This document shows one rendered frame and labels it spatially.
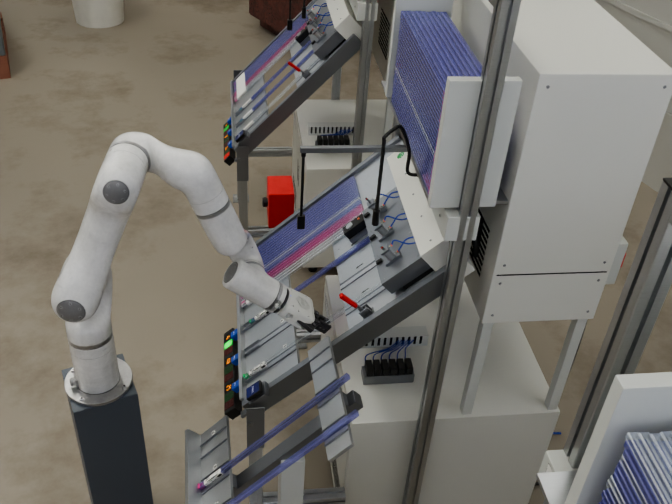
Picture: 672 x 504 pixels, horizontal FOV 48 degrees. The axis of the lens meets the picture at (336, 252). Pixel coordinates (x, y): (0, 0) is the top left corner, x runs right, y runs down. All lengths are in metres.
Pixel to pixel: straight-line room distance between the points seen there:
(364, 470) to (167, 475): 0.83
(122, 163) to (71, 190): 2.74
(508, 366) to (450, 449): 0.33
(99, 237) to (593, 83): 1.19
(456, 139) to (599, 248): 0.54
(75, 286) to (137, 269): 1.88
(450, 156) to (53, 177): 3.25
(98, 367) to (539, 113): 1.33
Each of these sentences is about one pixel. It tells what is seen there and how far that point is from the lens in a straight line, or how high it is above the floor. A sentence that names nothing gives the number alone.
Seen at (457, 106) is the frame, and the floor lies 1.65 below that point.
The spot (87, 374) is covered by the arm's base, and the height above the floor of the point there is 0.79.
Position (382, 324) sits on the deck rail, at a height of 1.01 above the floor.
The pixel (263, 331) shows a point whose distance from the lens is 2.34.
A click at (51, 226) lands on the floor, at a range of 4.24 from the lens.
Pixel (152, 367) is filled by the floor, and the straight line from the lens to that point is 3.34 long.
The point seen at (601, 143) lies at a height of 1.55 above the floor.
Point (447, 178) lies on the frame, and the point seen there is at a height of 1.47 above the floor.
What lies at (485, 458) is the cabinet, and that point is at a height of 0.42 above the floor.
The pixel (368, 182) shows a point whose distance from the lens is 2.45.
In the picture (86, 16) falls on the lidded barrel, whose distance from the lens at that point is 6.69.
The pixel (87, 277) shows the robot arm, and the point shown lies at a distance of 1.98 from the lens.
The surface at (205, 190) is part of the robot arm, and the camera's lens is 1.81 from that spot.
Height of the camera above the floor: 2.37
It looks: 37 degrees down
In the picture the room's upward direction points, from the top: 4 degrees clockwise
